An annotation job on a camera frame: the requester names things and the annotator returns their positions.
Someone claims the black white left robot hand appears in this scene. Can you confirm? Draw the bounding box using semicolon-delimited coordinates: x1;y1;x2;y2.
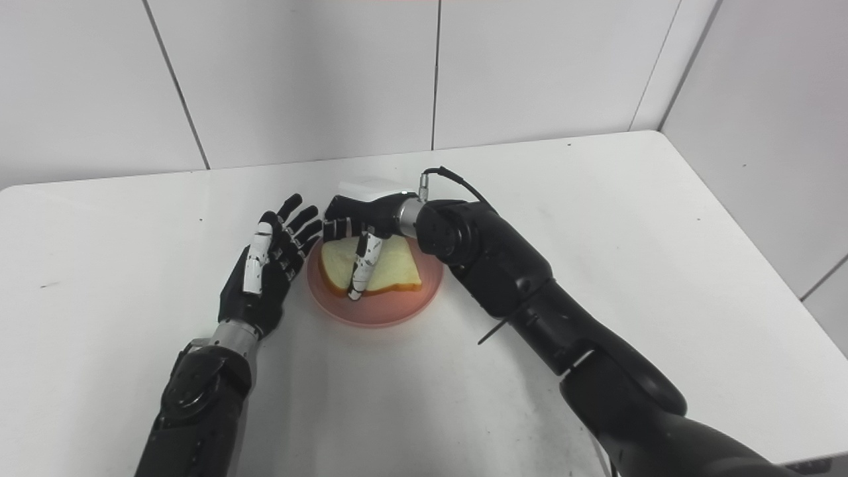
218;193;323;340

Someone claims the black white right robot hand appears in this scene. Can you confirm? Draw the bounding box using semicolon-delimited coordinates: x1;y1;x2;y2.
323;178;419;301

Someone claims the slice of white bread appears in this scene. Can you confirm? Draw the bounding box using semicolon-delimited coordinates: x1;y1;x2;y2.
318;235;423;298

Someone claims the pink round plate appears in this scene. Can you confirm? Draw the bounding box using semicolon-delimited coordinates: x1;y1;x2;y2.
306;235;445;328

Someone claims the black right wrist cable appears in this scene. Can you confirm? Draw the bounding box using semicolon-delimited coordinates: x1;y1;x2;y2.
419;166;494;209

